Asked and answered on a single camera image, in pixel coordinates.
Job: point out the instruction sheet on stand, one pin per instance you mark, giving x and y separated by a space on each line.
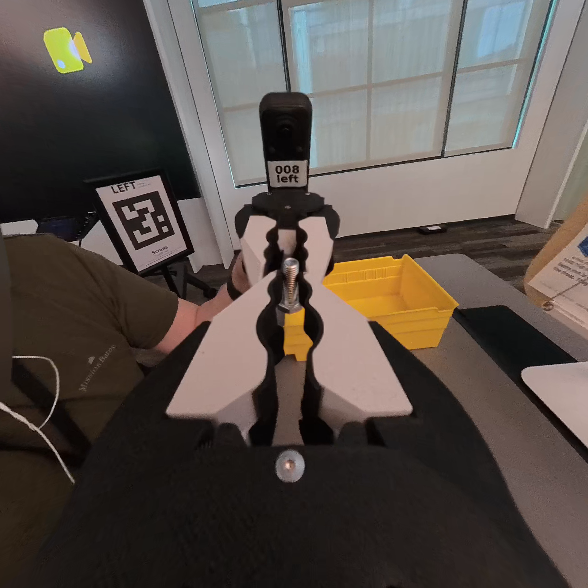
551 243

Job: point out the framed black-white marker sign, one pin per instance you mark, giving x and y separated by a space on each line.
142 220

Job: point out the yellow plastic bin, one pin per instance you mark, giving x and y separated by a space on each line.
413 330

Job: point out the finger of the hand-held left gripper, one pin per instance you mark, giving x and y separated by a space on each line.
321 248
255 243

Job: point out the black floor outlet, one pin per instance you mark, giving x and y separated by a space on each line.
432 228

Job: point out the person's left hand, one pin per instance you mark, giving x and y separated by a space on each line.
241 275

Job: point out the white stand base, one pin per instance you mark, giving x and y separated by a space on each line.
560 399

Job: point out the white framed window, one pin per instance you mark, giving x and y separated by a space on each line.
404 69

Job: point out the large black screen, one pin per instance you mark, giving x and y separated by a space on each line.
92 138

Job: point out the steel hex bolt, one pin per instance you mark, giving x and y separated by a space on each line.
290 280

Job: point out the person's left forearm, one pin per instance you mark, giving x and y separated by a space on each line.
202 312

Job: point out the olive green shirt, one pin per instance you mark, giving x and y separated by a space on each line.
69 312

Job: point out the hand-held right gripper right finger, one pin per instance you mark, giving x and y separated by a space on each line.
363 372

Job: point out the black flat mat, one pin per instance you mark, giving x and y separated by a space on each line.
505 340

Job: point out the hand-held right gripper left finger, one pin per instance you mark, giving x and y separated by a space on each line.
220 367

